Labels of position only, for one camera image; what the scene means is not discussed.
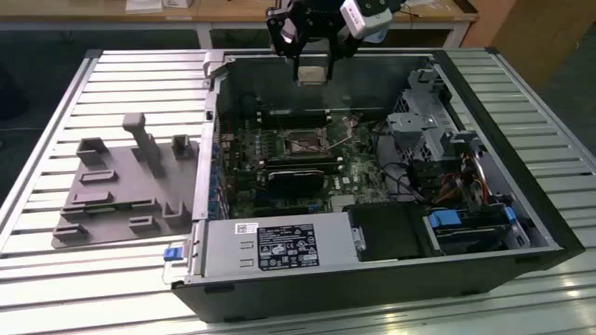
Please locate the blue case latch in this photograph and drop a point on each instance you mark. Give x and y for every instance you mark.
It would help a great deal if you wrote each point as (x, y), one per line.
(173, 253)

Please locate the grey parts rack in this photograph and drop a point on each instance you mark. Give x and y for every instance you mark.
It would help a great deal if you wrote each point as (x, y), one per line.
(121, 181)

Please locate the CPU socket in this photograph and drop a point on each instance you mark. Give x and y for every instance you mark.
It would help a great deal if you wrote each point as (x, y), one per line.
(304, 143)

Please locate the black graphics card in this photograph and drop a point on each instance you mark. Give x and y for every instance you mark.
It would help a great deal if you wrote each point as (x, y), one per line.
(293, 181)

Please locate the green motherboard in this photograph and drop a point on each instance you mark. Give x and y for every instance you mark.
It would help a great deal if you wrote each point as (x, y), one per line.
(368, 174)

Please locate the black PC case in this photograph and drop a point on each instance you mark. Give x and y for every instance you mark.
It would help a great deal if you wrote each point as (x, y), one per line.
(325, 296)

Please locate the wooden desk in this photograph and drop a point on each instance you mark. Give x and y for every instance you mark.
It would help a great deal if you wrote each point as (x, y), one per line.
(69, 17)

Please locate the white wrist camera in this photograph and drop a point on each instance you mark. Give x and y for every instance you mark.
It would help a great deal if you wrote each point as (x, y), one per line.
(352, 17)
(288, 30)

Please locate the small silver heatsink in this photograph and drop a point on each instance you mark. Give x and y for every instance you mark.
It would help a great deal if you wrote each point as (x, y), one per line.
(341, 201)

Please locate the white box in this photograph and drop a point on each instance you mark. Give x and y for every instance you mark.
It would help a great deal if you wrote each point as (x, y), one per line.
(179, 3)
(144, 6)

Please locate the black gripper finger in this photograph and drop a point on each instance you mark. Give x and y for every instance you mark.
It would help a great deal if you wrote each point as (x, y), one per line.
(331, 66)
(296, 70)

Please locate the black plastic shroud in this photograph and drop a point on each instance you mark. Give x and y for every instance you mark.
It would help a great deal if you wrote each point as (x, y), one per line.
(391, 230)

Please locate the RAM slot white clips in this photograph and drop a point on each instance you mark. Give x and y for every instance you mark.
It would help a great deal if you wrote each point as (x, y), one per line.
(293, 113)

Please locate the CPU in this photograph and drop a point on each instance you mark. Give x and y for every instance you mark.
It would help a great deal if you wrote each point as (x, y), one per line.
(312, 75)

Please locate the blue disk carrier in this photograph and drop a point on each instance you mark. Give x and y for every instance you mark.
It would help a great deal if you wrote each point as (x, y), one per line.
(444, 218)

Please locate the metal drive cage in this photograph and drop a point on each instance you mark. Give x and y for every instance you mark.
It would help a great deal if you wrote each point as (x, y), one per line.
(421, 134)

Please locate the wooden cabinet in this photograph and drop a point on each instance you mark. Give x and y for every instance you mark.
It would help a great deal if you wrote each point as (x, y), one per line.
(535, 35)

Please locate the grey power supply unit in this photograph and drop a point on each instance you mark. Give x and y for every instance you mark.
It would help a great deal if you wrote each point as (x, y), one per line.
(223, 251)

